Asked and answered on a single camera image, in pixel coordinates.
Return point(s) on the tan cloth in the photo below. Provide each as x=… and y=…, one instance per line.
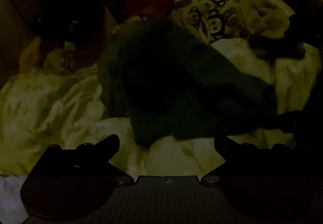
x=32, y=55

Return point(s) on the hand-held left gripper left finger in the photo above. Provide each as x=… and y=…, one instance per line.
x=113, y=141

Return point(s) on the pale yellow crumpled cloth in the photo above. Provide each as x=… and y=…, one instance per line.
x=267, y=12

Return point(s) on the dark cloth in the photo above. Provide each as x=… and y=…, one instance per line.
x=75, y=12

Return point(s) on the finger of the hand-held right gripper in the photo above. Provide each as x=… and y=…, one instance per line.
x=280, y=121

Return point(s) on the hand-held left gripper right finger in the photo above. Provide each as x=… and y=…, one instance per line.
x=220, y=142

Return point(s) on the dark green small garment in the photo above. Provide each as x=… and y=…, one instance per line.
x=164, y=75

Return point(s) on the brown wooden wardrobe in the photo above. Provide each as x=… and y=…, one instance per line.
x=15, y=7

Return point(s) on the pale yellow blanket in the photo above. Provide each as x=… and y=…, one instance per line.
x=50, y=108

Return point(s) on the cartoon printed cloth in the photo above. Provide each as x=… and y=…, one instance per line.
x=201, y=12

